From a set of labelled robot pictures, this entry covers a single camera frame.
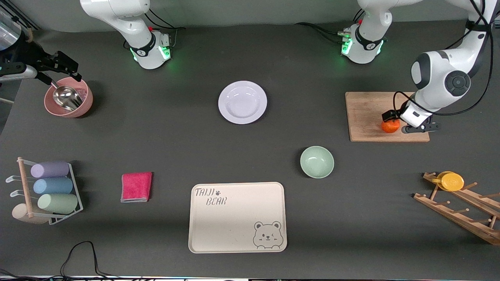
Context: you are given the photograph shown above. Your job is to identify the orange fruit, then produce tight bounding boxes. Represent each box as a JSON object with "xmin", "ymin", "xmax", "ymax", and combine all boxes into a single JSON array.
[{"xmin": 381, "ymin": 119, "xmax": 401, "ymax": 134}]

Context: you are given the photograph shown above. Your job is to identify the white round plate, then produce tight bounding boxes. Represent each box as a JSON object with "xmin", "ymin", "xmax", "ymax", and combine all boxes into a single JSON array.
[{"xmin": 218, "ymin": 80, "xmax": 268, "ymax": 125}]

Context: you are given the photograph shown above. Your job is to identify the metal scoop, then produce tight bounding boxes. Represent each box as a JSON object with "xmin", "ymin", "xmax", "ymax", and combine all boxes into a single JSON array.
[{"xmin": 47, "ymin": 78, "xmax": 84, "ymax": 112}]

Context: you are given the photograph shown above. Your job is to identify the wooden cutting board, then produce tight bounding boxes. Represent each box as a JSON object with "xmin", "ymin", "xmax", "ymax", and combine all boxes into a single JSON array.
[{"xmin": 345, "ymin": 92, "xmax": 430, "ymax": 142}]

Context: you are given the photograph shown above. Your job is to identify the pink bowl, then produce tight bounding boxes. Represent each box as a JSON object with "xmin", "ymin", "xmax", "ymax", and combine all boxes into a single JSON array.
[{"xmin": 44, "ymin": 77, "xmax": 94, "ymax": 119}]

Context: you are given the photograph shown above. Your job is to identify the yellow cup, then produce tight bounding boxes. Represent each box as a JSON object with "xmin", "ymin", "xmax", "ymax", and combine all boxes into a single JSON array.
[{"xmin": 432, "ymin": 171, "xmax": 465, "ymax": 192}]

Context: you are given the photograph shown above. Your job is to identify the light green bowl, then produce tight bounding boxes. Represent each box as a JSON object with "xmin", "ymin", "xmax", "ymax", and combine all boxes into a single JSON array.
[{"xmin": 300, "ymin": 146, "xmax": 335, "ymax": 179}]

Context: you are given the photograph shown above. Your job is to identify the purple cup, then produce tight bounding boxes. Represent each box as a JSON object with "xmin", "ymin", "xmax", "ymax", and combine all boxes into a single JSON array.
[{"xmin": 30, "ymin": 161, "xmax": 70, "ymax": 179}]

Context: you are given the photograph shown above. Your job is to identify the wooden peg drying rack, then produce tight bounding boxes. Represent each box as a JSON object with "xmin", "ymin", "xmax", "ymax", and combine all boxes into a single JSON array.
[{"xmin": 413, "ymin": 172, "xmax": 500, "ymax": 246}]

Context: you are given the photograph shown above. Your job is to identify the blue cup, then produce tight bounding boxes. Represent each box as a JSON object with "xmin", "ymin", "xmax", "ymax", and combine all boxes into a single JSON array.
[{"xmin": 33, "ymin": 177, "xmax": 74, "ymax": 195}]

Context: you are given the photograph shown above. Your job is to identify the green cup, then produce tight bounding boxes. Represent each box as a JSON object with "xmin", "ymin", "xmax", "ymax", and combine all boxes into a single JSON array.
[{"xmin": 37, "ymin": 193, "xmax": 79, "ymax": 215}]

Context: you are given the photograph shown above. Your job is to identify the pink folded cloth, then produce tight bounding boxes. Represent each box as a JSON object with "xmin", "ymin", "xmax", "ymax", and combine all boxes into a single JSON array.
[{"xmin": 120, "ymin": 172, "xmax": 153, "ymax": 203}]

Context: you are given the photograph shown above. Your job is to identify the beige cup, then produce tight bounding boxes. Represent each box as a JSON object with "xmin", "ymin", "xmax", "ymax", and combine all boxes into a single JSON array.
[{"xmin": 12, "ymin": 203, "xmax": 50, "ymax": 225}]

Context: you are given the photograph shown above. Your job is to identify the beige bear print tray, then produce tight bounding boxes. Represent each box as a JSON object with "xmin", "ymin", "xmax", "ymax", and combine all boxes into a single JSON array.
[{"xmin": 188, "ymin": 182, "xmax": 288, "ymax": 254}]

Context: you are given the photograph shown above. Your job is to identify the aluminium frame profile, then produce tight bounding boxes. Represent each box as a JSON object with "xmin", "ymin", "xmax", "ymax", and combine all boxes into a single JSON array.
[{"xmin": 0, "ymin": 5, "xmax": 40, "ymax": 32}]

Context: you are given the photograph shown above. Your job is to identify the black right base cable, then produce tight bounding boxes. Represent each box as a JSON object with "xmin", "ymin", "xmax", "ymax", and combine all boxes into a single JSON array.
[{"xmin": 145, "ymin": 8, "xmax": 186, "ymax": 49}]

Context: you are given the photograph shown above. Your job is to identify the black base cable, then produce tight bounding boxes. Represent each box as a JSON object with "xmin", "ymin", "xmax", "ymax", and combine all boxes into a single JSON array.
[
  {"xmin": 145, "ymin": 8, "xmax": 186, "ymax": 49},
  {"xmin": 295, "ymin": 9, "xmax": 366, "ymax": 44}
]

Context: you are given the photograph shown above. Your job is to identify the black left base cable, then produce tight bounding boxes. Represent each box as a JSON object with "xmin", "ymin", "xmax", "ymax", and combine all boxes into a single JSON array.
[{"xmin": 295, "ymin": 9, "xmax": 366, "ymax": 44}]

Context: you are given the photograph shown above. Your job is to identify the white wire cup rack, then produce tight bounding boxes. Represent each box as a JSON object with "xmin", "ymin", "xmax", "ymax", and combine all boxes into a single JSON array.
[{"xmin": 5, "ymin": 157, "xmax": 84, "ymax": 226}]

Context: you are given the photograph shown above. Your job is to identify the black floor cable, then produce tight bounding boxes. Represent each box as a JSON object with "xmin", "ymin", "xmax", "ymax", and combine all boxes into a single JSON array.
[{"xmin": 0, "ymin": 241, "xmax": 157, "ymax": 281}]

